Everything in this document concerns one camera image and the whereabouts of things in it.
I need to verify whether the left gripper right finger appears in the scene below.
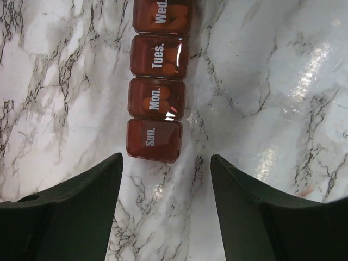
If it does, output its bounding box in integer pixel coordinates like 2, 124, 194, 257
210, 154, 347, 260

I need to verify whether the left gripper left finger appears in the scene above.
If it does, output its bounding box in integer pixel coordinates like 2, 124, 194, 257
1, 153, 123, 260

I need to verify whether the brown weekly pill organizer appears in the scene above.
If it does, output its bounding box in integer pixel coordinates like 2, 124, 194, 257
126, 1, 194, 163

